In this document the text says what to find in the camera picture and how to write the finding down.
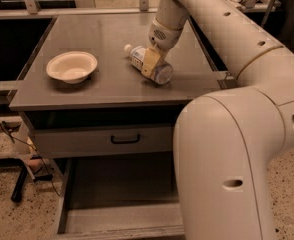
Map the blue plastic water bottle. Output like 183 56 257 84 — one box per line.
124 44 173 85

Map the black drawer handle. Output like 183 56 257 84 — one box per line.
110 134 141 145

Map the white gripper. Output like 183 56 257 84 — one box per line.
141 18 182 78

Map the closed grey upper drawer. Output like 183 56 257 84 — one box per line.
31 124 172 158

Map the black cable on floor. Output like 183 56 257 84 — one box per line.
0 97 61 197

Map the open grey middle drawer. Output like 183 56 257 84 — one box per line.
53 152 185 240

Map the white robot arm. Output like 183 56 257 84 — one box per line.
144 0 294 240

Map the grey drawer cabinet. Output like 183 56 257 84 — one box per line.
8 12 238 240

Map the white paper bowl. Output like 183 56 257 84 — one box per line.
46 51 98 84

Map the grey metal left bracket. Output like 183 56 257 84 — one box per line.
0 80 22 105

